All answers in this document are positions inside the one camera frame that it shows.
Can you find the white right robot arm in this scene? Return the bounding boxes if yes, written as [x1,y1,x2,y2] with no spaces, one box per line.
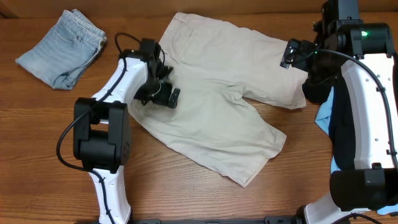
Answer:
[265,0,397,224]

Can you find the black shirt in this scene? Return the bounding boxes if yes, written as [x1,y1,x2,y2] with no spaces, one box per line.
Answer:
[301,74,357,172]

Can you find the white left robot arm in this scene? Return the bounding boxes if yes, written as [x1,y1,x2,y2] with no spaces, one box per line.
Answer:
[73,39,180,223]

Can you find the folded light blue jeans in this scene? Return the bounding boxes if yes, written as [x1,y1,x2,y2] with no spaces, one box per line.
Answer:
[16,9,107,90]

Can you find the beige khaki shorts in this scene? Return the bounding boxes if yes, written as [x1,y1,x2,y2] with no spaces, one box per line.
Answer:
[129,12,307,187]

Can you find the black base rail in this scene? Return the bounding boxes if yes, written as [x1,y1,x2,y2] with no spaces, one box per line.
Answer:
[127,216,305,224]

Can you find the light blue garment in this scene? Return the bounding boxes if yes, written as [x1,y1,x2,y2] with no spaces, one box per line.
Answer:
[315,88,398,217]

